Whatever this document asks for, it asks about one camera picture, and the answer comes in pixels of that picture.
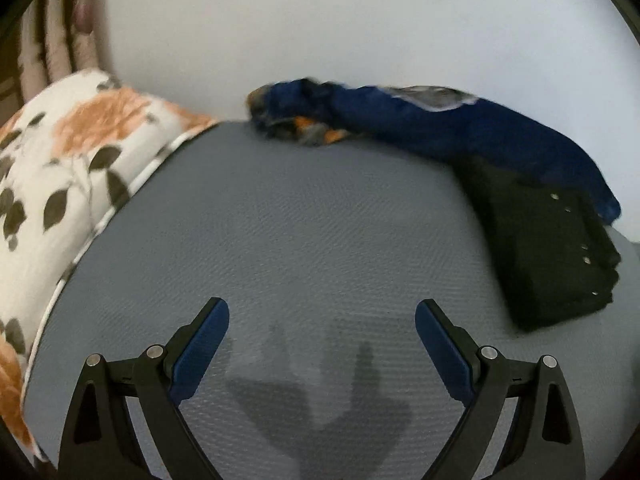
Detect black pants with studs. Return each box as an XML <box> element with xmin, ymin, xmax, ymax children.
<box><xmin>454</xmin><ymin>157</ymin><xmax>622</xmax><ymax>332</ymax></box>

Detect white orange floral pillow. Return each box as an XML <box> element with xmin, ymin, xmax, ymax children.
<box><xmin>1</xmin><ymin>68</ymin><xmax>217</xmax><ymax>460</ymax></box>

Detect navy blue floral blanket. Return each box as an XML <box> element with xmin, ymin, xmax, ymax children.
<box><xmin>246</xmin><ymin>78</ymin><xmax>622</xmax><ymax>224</ymax></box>

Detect beige striped curtain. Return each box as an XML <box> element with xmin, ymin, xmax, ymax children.
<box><xmin>17</xmin><ymin>0</ymin><xmax>101</xmax><ymax>103</ymax></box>

